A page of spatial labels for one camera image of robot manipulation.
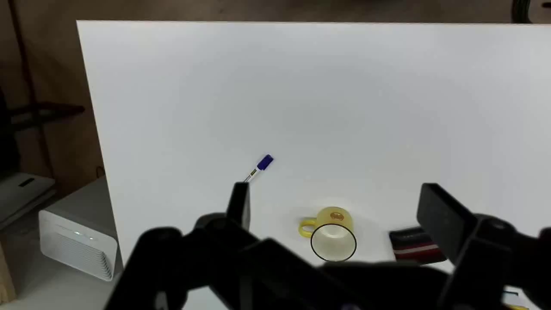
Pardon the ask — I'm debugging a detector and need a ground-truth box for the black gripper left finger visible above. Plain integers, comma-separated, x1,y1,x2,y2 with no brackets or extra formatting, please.
106,182,273,310

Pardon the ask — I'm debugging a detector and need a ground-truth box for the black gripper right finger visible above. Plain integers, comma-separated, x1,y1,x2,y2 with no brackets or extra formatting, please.
416,182,551,310

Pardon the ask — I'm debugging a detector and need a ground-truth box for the blue cap whiteboard marker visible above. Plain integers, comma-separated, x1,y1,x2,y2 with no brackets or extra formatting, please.
244,154,276,185

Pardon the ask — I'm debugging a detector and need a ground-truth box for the yellow enamel mug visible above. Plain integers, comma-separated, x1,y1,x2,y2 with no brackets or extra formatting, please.
297,206,361,266

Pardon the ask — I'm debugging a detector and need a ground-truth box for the small black box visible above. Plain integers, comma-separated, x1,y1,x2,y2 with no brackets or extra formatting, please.
388,226,448,264

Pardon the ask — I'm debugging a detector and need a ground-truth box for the white box appliance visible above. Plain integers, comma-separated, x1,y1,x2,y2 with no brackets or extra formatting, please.
37,176,126,285

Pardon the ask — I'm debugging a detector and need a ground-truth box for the flat grey device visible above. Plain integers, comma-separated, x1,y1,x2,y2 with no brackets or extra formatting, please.
0,171,58,233

